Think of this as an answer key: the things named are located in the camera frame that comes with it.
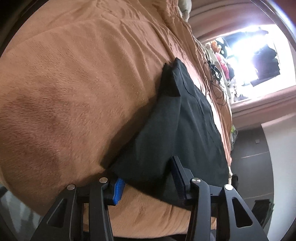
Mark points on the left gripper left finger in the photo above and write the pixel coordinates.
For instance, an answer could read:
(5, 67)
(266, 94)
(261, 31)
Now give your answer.
(81, 213)

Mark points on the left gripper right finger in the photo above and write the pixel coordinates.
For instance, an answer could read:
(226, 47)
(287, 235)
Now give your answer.
(234, 219)

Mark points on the black garment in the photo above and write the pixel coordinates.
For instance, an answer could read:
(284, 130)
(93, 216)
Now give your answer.
(180, 124)

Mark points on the hanging dark clothes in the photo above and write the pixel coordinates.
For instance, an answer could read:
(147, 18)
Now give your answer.
(266, 63)

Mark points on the dark wardrobe doors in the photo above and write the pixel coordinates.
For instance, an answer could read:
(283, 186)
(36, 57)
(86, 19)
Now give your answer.
(251, 162)

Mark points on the pink curtain right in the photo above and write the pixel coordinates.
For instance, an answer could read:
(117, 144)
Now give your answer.
(252, 113)

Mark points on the pink curtain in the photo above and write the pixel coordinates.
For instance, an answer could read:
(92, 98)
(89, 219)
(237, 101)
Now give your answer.
(252, 113)
(210, 19)

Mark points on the orange-brown bed blanket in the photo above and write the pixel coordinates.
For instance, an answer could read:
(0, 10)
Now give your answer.
(78, 79)

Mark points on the pink curtain left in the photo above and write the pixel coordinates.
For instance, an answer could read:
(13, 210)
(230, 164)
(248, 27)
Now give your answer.
(210, 19)

